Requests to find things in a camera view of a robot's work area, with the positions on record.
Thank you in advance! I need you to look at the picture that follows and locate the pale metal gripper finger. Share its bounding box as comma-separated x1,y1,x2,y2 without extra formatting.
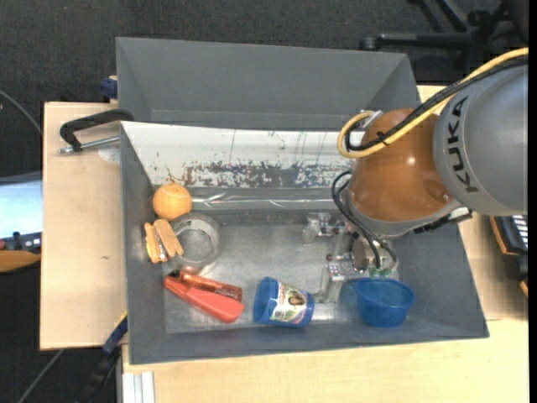
319,261,356,304
301,212,337,245

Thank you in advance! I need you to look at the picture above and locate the blue cup with printed label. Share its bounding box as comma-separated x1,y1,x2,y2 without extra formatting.
252,276,315,329

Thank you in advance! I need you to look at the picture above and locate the blue plastic bowl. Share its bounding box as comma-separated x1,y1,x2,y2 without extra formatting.
355,277,416,328

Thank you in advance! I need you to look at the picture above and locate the clear glass cup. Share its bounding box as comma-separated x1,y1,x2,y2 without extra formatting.
169,212,222,275

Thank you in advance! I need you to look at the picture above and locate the red stapler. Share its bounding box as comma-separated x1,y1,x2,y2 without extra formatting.
163,270,246,324

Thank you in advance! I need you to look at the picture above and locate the orange fruit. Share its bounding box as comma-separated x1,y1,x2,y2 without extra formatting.
151,182,194,221

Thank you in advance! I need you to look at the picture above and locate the grey metal bin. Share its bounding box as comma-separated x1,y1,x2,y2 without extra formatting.
115,36,491,365

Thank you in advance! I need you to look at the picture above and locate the toy sandwich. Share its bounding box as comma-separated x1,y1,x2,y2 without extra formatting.
143,218,185,264

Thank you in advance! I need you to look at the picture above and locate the pale flat board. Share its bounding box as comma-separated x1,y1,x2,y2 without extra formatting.
39,101,128,351

